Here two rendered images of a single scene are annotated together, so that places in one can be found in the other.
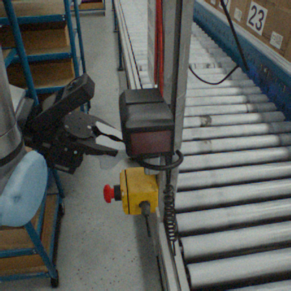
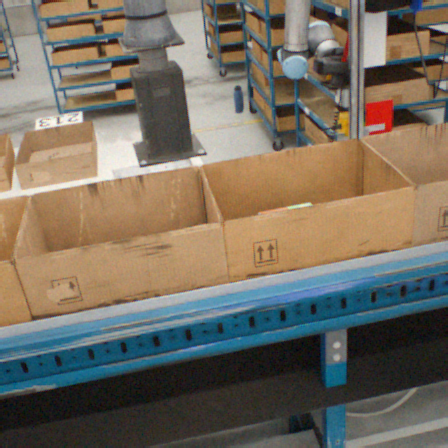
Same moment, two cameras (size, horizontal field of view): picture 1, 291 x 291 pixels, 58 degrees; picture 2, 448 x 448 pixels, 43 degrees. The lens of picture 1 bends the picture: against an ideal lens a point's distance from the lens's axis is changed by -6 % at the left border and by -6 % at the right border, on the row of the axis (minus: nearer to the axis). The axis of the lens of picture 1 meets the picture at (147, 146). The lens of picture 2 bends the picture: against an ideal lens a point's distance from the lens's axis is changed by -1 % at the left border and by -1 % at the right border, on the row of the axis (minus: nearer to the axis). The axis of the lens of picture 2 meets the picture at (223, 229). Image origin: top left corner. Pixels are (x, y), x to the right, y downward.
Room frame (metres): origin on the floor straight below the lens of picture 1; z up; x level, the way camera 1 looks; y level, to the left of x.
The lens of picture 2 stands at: (-0.10, -1.92, 1.56)
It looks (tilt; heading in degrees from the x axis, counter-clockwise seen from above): 30 degrees down; 91
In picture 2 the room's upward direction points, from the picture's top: 7 degrees counter-clockwise
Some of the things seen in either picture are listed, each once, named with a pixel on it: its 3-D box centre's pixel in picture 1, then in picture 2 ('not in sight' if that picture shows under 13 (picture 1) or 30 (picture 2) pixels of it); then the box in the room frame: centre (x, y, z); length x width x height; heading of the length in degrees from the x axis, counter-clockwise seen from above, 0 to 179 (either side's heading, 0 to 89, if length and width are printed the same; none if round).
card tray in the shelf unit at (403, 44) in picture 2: not in sight; (377, 38); (0.66, 0.66, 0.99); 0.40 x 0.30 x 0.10; 94
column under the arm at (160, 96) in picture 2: not in sight; (161, 110); (-0.30, 0.21, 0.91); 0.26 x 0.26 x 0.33; 11
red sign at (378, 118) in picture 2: not in sight; (371, 120); (0.45, 0.00, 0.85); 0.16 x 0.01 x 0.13; 8
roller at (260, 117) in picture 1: (219, 122); not in sight; (0.79, -0.26, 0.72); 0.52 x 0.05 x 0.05; 98
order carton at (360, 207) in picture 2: not in sight; (300, 209); (0.06, -0.81, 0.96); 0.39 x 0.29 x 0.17; 8
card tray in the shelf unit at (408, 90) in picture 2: not in sight; (377, 82); (0.66, 0.66, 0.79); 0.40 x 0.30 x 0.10; 99
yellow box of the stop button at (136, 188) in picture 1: (136, 204); (339, 125); (0.34, 0.02, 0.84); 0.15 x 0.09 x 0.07; 8
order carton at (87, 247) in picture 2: not in sight; (125, 241); (-0.32, -0.86, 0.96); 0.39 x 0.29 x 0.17; 8
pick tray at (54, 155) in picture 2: not in sight; (59, 152); (-0.72, 0.19, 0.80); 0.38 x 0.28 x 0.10; 99
